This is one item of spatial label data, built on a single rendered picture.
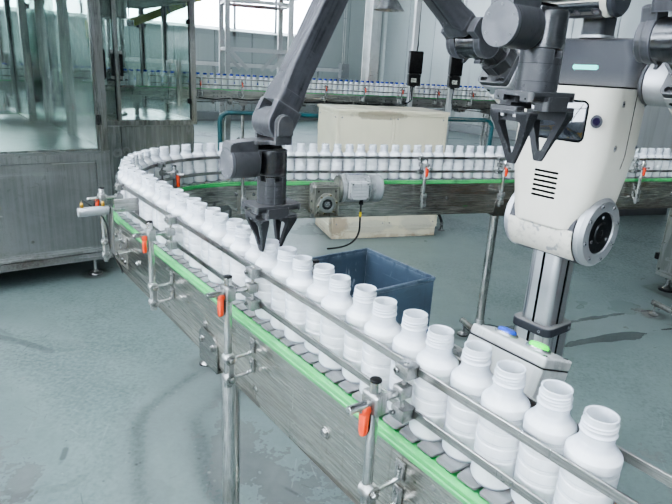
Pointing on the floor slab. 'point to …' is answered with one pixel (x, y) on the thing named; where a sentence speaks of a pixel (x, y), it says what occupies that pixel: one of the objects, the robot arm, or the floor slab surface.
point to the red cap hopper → (249, 48)
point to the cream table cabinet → (401, 130)
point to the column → (371, 42)
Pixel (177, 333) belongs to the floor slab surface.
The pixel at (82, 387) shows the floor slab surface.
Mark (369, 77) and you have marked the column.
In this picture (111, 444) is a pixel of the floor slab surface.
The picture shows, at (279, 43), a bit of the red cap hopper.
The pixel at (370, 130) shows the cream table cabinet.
